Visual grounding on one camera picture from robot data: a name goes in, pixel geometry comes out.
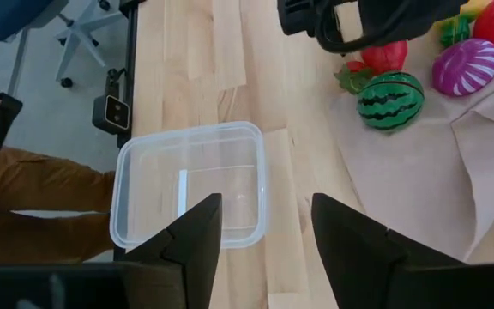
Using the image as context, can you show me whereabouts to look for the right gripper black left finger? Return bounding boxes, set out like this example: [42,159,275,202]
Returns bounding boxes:
[122,192,224,309]

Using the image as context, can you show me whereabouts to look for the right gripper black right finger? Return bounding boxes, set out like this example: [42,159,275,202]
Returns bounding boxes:
[310,192,494,309]

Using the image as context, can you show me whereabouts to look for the yellow toy fruit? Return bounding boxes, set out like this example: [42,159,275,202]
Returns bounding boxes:
[460,0,493,21]

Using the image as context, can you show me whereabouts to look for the red toy strawberry green leaves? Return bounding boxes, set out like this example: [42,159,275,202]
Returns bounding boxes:
[333,60,375,96]

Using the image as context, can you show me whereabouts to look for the purple white toy cabbage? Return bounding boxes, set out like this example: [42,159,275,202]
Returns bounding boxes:
[431,38,494,98]

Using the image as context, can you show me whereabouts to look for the green striped toy watermelon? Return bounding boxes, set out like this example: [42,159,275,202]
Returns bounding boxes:
[356,70,426,131]

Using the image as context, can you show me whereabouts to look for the clear plastic tupperware container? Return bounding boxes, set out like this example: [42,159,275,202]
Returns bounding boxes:
[109,120,269,251]

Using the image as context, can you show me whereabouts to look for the red toy pepper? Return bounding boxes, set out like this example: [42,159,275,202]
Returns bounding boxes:
[359,40,409,76]

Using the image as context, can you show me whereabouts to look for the green toy pepper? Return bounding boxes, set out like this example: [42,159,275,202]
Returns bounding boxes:
[438,15,473,49]

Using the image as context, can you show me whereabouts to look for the beige cloth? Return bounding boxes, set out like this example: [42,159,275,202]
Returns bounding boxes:
[327,54,494,264]

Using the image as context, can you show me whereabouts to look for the person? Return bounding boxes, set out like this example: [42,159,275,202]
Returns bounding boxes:
[0,145,117,264]

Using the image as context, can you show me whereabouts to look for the blue office chair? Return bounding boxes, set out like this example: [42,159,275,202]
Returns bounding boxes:
[0,0,124,97]

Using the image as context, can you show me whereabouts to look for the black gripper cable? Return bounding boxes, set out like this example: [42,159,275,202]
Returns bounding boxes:
[314,0,388,56]

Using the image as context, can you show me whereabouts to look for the grey table-level camera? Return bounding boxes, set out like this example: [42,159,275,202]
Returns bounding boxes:
[91,68,132,136]

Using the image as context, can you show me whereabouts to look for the black table frame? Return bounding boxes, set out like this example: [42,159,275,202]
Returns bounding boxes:
[112,0,145,263]

